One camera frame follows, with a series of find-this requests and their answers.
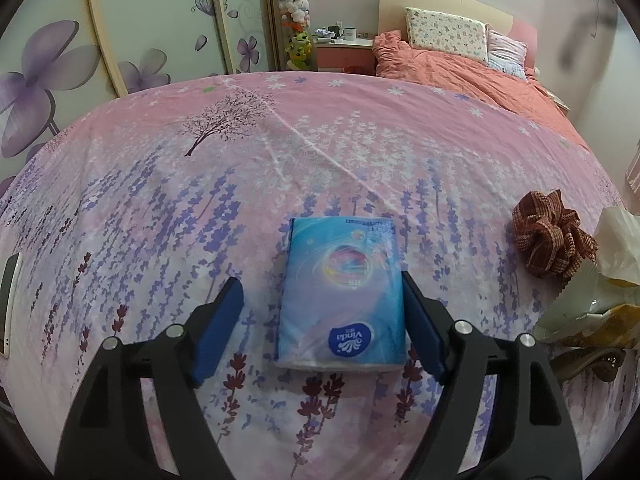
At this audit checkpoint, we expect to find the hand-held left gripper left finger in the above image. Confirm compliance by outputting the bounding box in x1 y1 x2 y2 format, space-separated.
54 276 246 480

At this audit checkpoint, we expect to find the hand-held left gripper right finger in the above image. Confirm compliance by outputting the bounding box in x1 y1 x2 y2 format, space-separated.
400 270 583 480

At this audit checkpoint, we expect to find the blue tissue pack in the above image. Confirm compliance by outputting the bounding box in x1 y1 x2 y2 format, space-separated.
274 216 408 373

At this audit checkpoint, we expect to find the red plaid scrunchie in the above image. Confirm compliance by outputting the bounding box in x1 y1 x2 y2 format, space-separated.
511 189 599 281

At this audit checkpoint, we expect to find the yellow snack bag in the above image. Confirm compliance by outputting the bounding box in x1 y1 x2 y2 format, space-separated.
535 265 640 348

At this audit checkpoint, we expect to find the pink floral printed tablecloth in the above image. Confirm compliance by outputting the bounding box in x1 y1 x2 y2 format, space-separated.
0 71 640 480

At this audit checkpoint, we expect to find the white smartphone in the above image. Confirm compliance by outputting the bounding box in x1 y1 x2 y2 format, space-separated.
0 252 24 358

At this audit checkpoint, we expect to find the cream crumpled paper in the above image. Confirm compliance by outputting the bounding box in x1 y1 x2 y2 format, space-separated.
595 207 640 288

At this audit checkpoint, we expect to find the salmon pink duvet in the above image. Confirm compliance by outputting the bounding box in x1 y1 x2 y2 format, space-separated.
372 30 591 151

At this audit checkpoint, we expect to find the pink and white nightstand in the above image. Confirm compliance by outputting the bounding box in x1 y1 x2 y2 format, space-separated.
542 87 571 113
314 37 376 73

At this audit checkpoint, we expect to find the pink striped pillow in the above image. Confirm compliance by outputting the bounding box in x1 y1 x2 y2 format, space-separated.
486 23 530 81

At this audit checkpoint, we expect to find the floral print pillow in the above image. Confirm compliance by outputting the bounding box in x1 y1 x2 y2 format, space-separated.
404 7 488 65

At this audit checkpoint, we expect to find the flower print sliding wardrobe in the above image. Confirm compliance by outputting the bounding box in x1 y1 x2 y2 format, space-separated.
0 0 281 171

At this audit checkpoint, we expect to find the clear tube of plush toys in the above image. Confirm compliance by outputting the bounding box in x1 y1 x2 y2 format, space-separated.
270 0 317 72

